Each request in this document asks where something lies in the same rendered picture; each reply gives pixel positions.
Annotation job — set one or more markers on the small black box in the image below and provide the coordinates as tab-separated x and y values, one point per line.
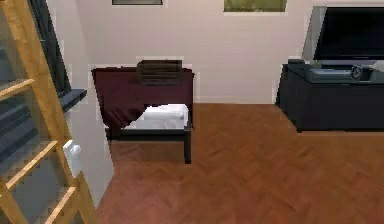
296	61

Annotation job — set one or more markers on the white bed mattress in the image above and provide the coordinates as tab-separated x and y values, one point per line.
163	116

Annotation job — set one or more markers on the green framed picture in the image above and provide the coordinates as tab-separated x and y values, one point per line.
255	5

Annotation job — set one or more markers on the dark window with sill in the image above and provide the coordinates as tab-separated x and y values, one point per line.
50	50

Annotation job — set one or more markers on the dark striped pillow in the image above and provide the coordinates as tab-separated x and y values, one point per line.
159	72

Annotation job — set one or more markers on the grey framed picture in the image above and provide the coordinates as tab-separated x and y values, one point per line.
137	1

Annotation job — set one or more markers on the black television set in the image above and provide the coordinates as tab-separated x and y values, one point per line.
353	33

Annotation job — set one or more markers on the black television stand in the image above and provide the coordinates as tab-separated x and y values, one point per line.
326	106

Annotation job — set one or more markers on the grey flat box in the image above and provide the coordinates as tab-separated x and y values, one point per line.
328	74

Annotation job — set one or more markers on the dark maroon bed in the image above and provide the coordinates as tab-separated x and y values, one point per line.
116	96

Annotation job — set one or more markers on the wooden glass-paned door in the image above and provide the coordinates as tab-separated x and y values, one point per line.
36	71

